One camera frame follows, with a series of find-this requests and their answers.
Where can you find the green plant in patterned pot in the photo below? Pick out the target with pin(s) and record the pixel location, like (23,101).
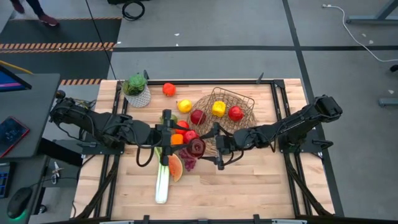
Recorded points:
(136,88)

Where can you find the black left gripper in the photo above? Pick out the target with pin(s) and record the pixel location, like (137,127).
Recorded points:
(166,137)

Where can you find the yellow bell pepper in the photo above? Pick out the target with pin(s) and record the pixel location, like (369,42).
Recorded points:
(219,109)

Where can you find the black striped floor mat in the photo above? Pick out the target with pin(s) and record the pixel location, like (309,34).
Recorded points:
(62,32)

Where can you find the purple grape bunch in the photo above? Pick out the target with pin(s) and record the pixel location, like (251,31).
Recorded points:
(188,160)

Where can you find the small red tomato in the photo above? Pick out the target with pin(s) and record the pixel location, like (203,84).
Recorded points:
(182,123)

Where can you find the person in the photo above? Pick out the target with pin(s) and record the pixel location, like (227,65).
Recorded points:
(48,20)

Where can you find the orange red round fruit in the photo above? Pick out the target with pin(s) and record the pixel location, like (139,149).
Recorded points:
(168,89)

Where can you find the black aluminium table frame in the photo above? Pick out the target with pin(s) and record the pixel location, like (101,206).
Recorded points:
(202,81)

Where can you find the green pear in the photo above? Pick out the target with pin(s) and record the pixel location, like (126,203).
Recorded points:
(174,119)

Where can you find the grey desk foot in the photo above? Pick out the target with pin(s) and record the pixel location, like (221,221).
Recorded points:
(388,102)

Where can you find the white rail bracket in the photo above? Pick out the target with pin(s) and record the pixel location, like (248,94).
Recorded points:
(116,222)
(289,221)

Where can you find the small metal tool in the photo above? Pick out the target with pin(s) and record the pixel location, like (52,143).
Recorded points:
(56,172)

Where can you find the dark maroon apple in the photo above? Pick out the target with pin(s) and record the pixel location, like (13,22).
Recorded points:
(196,148)

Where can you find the tablet in red case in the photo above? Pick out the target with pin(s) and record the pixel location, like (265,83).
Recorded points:
(12,135)

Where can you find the yellow apple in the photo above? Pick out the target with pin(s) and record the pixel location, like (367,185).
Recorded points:
(184,106)

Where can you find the watermelon slice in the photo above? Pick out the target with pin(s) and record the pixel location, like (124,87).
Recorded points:
(175,168)

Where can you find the dark grey side desk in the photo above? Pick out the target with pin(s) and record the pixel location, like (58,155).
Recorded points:
(31,102)

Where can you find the computer monitor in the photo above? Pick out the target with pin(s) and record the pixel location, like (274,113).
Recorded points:
(9,82)

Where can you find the grey desk leg frame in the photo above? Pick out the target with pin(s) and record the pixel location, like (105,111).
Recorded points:
(367,20)

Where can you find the celery stalk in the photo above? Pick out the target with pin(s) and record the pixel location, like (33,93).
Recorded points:
(162,186)

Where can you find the orange mandarin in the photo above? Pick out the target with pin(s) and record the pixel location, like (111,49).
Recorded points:
(177,139)

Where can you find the black keyboard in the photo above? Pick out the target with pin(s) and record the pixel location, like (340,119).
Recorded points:
(3,183)

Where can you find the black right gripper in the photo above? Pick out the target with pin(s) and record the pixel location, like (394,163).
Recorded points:
(231,143)

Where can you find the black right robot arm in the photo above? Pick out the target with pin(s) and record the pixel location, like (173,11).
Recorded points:
(295,124)

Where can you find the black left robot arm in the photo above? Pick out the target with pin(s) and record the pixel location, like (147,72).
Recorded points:
(102,124)

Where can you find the black chair wheel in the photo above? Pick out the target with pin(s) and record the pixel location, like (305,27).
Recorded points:
(394,68)

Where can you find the black computer mouse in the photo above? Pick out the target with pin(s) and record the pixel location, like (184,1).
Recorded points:
(18,202)

